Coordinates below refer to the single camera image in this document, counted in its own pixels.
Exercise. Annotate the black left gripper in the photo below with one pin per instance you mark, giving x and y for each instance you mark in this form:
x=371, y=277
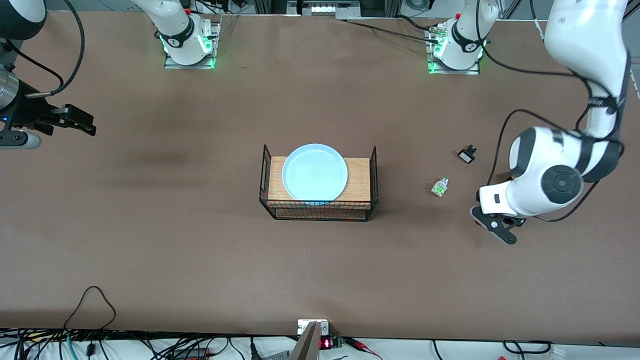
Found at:
x=508, y=221

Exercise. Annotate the small red digit display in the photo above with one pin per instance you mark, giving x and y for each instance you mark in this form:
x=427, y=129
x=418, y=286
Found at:
x=326, y=343

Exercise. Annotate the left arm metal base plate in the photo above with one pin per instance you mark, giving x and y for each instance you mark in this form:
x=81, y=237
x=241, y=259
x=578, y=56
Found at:
x=475, y=70

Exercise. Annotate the aluminium frame rig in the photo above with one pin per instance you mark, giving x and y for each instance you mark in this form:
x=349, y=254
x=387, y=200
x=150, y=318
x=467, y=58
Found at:
x=322, y=7

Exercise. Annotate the wooden shelf board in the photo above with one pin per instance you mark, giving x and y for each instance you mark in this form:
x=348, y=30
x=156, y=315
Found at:
x=359, y=180

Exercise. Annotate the green push button switch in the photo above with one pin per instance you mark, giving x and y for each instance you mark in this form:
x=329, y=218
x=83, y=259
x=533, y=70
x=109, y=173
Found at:
x=439, y=187

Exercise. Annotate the grey metal camera bracket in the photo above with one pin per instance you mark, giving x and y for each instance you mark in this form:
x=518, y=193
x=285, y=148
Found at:
x=307, y=345

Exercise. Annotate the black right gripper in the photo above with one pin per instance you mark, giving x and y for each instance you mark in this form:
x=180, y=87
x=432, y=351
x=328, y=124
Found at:
x=26, y=113

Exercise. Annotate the black power adapter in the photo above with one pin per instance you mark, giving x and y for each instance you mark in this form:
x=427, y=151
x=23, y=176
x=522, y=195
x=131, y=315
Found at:
x=192, y=353

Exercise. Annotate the black white push button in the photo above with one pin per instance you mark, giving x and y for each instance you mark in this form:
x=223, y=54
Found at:
x=467, y=155

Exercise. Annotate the light blue round plate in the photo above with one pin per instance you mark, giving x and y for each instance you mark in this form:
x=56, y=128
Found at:
x=315, y=172

